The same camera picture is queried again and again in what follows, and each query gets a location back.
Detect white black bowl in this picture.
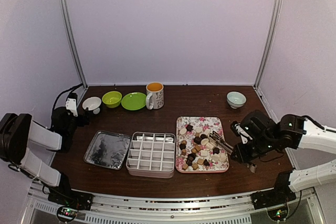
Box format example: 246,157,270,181
82,97,102,115

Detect front aluminium rail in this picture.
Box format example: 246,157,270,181
19,189,327,223

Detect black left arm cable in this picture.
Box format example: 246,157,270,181
51,83,84,114

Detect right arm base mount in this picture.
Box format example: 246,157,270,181
250,171,296,223

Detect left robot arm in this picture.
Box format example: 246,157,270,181
1,107,89,205

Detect pale blue ceramic bowl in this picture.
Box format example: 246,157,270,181
226,91,247,109

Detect floral pink tray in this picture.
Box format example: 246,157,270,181
175,116,229,174

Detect right aluminium frame post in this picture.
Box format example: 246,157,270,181
254,0,283,90

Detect white oval chocolate upper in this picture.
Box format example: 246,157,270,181
195,127,203,133

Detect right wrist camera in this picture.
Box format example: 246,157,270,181
230,121,244,136

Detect dark square chocolate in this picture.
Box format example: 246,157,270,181
186,124,193,132

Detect pink tin box with dividers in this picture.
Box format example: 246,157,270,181
125,132,176,179

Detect white mug with orange inside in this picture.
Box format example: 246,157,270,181
146,82,164,110

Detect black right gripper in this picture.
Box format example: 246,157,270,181
230,136,276,164

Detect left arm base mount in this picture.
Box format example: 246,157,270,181
47,174,93,223

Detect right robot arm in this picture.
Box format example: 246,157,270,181
230,110,335,204

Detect tan Sweet chocolate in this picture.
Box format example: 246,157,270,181
197,158,204,165

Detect dark heart chocolate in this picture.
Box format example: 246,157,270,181
213,147,220,154

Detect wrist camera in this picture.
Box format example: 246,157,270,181
65,92,78,117
230,121,244,136

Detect left aluminium frame post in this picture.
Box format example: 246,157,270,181
59,0,88,89

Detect green plate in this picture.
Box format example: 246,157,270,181
121,92,146,111

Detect green bowl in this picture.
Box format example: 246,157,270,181
102,91,122,108

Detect aluminium frame post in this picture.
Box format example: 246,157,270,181
254,0,283,90
59,0,88,89

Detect pink bunny tin lid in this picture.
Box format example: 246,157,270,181
83,131,131,170

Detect metal tongs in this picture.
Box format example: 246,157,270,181
208,131,257,174

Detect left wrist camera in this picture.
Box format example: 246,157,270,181
65,92,78,117

